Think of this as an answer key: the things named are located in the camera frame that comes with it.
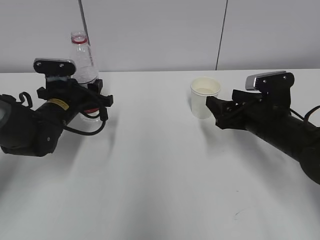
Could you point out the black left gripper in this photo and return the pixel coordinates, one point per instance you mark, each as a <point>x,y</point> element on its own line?
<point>76,96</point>

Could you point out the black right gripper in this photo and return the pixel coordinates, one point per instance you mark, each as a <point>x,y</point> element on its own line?
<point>244,108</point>

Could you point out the clear plastic water bottle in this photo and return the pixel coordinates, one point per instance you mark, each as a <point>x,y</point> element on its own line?
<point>81,54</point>

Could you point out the white paper cup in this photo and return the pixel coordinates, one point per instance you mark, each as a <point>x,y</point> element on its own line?
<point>200,89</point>

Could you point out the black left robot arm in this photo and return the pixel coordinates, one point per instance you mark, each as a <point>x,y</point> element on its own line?
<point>35,133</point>

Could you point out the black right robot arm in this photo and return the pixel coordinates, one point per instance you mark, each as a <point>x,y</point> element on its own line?
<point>296,138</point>

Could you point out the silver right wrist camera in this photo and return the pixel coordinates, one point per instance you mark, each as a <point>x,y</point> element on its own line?
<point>274,86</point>

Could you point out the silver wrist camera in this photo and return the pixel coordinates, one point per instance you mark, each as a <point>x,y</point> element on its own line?
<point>52,67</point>
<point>274,86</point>

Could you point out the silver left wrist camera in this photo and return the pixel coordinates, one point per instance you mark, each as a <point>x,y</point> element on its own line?
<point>52,67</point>

